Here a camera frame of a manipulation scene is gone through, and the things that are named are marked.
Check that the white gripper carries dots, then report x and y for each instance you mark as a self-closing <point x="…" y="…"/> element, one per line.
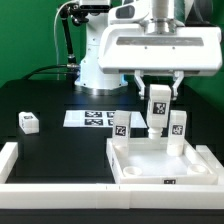
<point x="193" y="51"/>

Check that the white square table top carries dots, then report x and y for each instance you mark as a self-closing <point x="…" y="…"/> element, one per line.
<point x="146" y="161"/>

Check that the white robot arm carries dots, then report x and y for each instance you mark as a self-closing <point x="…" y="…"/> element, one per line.
<point x="161" y="19"/>

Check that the fiducial marker sheet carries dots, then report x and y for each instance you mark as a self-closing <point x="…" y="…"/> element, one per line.
<point x="104" y="119"/>

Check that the white U-shaped obstacle fence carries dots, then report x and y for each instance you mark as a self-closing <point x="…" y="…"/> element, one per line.
<point x="107" y="196"/>

